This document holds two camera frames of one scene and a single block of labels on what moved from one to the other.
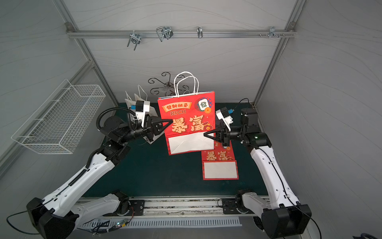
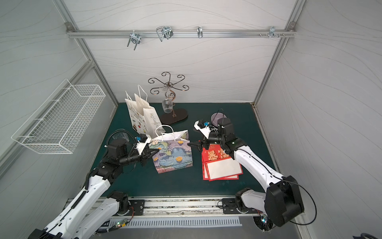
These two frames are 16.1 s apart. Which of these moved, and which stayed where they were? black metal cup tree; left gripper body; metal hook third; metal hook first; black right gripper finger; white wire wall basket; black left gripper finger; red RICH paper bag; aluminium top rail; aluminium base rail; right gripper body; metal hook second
Moved: black left gripper finger; black right gripper finger; right gripper body; left gripper body
Stayed: metal hook first; aluminium base rail; metal hook second; white wire wall basket; red RICH paper bag; aluminium top rail; black metal cup tree; metal hook third
